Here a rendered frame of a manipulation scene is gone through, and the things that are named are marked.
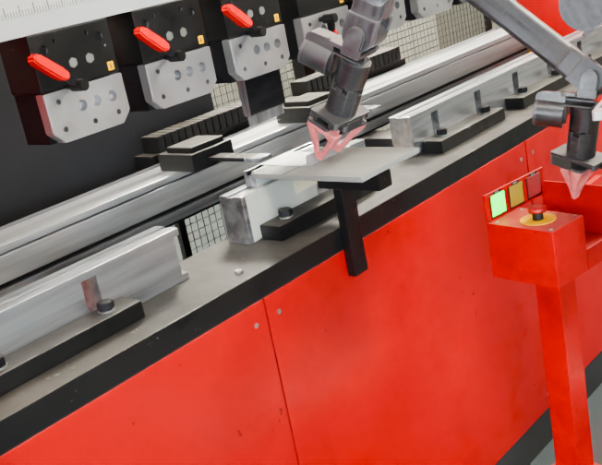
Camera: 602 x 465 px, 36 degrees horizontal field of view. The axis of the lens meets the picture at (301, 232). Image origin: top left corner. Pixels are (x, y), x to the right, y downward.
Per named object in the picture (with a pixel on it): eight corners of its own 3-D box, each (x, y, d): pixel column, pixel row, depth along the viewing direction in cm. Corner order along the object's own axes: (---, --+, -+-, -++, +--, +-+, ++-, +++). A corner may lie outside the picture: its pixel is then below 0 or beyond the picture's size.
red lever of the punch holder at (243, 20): (232, 1, 158) (268, 29, 165) (215, 3, 161) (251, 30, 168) (229, 10, 157) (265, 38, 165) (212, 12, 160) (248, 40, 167)
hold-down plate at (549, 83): (524, 109, 238) (523, 97, 237) (505, 109, 242) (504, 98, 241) (574, 81, 259) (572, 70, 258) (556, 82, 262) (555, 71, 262)
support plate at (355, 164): (362, 183, 157) (361, 177, 156) (251, 178, 174) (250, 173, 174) (419, 152, 169) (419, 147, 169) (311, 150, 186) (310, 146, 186)
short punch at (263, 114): (253, 126, 174) (243, 77, 172) (246, 126, 176) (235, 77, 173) (287, 113, 181) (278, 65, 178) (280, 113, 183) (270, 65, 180)
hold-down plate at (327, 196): (282, 242, 172) (280, 226, 171) (261, 239, 175) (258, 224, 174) (376, 190, 192) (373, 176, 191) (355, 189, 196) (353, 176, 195)
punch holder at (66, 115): (56, 146, 138) (27, 36, 133) (25, 146, 144) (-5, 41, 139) (133, 119, 149) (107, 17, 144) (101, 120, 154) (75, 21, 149)
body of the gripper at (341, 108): (307, 116, 166) (317, 81, 161) (341, 102, 173) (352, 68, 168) (334, 135, 163) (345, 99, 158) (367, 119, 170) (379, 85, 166)
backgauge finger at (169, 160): (246, 174, 180) (242, 149, 178) (160, 171, 197) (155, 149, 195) (286, 156, 188) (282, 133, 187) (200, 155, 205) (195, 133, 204)
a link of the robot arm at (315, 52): (365, 32, 153) (386, 22, 159) (307, 5, 156) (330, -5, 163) (344, 96, 159) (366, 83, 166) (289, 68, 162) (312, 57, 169)
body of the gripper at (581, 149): (566, 149, 190) (570, 116, 187) (610, 164, 184) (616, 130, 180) (548, 160, 187) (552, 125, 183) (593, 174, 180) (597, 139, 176)
